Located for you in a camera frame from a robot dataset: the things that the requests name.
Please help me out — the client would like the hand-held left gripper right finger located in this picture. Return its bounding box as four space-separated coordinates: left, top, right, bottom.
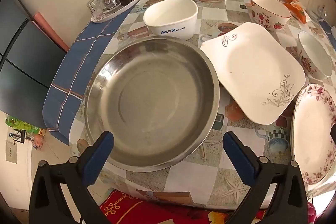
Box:
223 131 309 224

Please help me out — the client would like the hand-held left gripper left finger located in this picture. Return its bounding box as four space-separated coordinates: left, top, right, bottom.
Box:
29 131 114 224

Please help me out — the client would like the round plate pink floral rim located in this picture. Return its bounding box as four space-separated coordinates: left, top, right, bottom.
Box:
290 83 336 186

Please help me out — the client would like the large stainless steel basin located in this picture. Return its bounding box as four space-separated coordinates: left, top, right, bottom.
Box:
84 36 220 172

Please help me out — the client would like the white square bowl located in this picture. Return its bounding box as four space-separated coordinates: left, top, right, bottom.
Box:
143 0 198 41

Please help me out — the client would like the red embroidered cushion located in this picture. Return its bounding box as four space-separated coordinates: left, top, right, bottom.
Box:
100 189 319 224

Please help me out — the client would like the white bowl red floral print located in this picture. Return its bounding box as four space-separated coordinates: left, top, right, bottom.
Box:
296 30 333 80

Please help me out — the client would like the white paper box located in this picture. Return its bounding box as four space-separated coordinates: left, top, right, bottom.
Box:
6 141 17 163

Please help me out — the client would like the green plastic packet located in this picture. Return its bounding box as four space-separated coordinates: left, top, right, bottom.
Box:
5 116 32 135

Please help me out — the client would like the white square plate grey print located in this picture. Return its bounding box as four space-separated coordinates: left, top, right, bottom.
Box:
200 22 306 125

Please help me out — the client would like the blue plaid cloth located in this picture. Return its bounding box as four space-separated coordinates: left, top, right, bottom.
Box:
42 0 336 146

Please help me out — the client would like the dark grey cabinet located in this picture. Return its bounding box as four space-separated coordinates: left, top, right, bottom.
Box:
0 0 69 130

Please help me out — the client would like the clear drinking glass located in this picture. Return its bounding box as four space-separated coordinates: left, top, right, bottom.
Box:
307 0 327 22
87 0 105 17

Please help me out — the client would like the pink board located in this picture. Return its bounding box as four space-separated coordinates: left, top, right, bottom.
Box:
32 12 70 52

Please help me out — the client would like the white bowl strawberry print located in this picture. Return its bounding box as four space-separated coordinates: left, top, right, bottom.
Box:
249 0 292 31

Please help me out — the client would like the white oval floral tray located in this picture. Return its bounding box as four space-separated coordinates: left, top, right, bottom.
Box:
91 0 144 24

